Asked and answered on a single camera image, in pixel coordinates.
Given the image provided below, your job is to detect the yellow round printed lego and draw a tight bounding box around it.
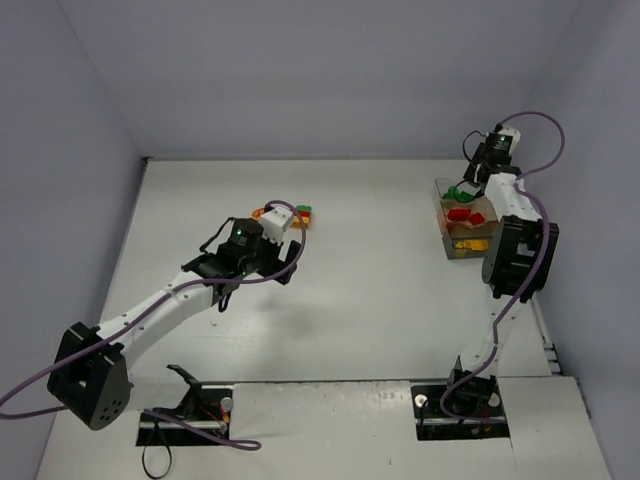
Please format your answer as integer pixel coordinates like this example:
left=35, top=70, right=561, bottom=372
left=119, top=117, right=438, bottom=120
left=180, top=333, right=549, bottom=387
left=252, top=208, right=265, bottom=220

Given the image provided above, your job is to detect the green sloped lego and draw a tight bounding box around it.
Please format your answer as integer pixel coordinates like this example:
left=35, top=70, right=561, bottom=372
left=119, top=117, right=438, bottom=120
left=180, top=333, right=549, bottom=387
left=442, top=185, right=457, bottom=200

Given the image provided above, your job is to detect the red stepped lego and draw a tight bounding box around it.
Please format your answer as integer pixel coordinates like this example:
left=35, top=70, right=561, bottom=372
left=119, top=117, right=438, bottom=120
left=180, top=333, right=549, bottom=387
left=447, top=208, right=472, bottom=222

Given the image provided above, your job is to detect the yellow striped lego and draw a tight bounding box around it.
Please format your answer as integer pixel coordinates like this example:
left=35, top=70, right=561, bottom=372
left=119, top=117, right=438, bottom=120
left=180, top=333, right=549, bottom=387
left=454, top=239, right=489, bottom=252

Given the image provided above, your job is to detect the green square lego brick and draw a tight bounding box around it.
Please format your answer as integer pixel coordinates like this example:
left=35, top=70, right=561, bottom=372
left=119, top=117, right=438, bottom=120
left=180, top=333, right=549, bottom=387
left=453, top=188, right=476, bottom=204

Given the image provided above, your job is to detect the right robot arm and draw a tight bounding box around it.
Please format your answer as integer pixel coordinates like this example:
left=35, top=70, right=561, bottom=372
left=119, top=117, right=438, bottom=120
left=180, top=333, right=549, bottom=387
left=439, top=124, right=559, bottom=423

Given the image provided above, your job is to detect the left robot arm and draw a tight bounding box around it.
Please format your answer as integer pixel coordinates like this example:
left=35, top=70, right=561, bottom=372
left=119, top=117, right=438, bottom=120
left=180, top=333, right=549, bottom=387
left=47, top=207, right=304, bottom=430

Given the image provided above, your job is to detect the red yellow lego stack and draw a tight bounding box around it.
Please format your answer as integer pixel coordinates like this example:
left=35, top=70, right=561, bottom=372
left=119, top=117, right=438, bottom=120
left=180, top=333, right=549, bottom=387
left=291, top=209, right=312, bottom=229

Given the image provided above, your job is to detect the small red lego piece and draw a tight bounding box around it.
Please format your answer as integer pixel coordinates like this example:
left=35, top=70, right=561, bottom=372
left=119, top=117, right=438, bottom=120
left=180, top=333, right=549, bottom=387
left=468, top=212, right=486, bottom=226

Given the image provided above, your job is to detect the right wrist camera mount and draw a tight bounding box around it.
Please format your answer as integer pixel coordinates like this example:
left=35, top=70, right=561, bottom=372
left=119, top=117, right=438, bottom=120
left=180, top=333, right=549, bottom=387
left=497, top=125, right=521, bottom=156

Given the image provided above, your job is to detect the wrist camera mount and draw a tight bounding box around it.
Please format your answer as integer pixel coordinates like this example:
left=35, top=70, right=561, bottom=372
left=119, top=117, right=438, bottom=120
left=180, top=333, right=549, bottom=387
left=497, top=125, right=521, bottom=156
left=258, top=206, right=294, bottom=245

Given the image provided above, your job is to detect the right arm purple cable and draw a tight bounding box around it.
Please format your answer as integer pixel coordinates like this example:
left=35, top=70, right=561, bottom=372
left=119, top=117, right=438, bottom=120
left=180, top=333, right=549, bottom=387
left=438, top=110, right=567, bottom=420

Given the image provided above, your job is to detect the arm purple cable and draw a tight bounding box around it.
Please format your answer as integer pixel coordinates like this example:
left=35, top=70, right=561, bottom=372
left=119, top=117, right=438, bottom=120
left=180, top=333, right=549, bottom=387
left=438, top=110, right=567, bottom=420
left=0, top=200, right=307, bottom=451

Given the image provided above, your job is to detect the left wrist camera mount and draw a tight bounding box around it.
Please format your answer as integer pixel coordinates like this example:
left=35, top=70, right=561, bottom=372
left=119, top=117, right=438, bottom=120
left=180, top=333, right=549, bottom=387
left=258, top=206, right=294, bottom=245

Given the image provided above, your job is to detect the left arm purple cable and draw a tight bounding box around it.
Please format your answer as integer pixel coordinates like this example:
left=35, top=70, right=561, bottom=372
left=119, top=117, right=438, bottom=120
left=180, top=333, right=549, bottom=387
left=0, top=200, right=307, bottom=451

